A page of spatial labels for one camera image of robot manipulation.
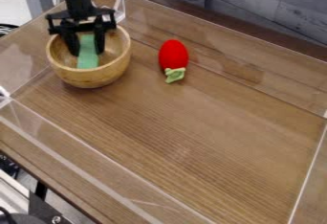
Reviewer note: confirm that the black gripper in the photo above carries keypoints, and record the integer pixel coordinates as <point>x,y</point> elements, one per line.
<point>82,25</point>

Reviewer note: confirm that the green foam stick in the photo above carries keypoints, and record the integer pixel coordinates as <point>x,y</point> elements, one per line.
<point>89,57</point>

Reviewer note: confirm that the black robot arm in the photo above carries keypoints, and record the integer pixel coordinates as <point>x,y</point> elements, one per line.
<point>79,8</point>

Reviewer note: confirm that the brown wooden bowl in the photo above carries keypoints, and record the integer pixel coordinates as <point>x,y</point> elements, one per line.
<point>114,61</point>

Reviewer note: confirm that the red toy strawberry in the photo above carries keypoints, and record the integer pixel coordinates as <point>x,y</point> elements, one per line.
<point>174,59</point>

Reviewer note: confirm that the black metal table leg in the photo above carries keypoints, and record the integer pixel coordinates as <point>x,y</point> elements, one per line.
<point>41,191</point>

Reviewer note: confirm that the clear acrylic corner bracket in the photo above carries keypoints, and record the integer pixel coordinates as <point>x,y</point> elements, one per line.
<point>119,6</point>

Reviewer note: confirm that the clear acrylic enclosure wall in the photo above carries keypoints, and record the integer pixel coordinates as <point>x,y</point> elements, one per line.
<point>222,148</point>

